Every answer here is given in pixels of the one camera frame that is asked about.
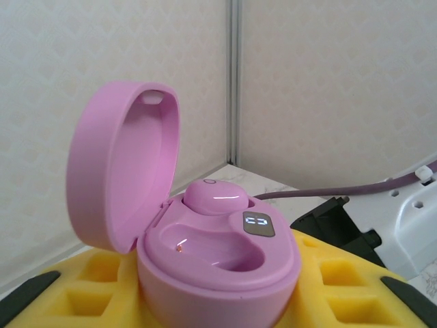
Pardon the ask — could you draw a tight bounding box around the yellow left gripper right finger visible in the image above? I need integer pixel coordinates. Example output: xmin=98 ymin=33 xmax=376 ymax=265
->
xmin=283 ymin=228 xmax=437 ymax=328

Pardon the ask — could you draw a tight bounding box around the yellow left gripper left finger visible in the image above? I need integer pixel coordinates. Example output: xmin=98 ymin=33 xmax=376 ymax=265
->
xmin=0 ymin=246 xmax=154 ymax=328

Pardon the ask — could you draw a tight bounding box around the pink wireless earbud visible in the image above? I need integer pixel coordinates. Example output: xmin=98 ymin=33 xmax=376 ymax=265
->
xmin=183 ymin=178 xmax=250 ymax=217

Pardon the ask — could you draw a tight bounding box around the pink earbud charging case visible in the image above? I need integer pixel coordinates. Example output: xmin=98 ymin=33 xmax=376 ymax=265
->
xmin=66 ymin=80 xmax=305 ymax=328

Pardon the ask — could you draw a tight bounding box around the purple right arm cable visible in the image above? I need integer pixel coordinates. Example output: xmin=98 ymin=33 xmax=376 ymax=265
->
xmin=255 ymin=166 xmax=437 ymax=203

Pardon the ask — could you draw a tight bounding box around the aluminium corner post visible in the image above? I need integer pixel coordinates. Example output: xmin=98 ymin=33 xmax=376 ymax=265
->
xmin=223 ymin=0 xmax=246 ymax=167

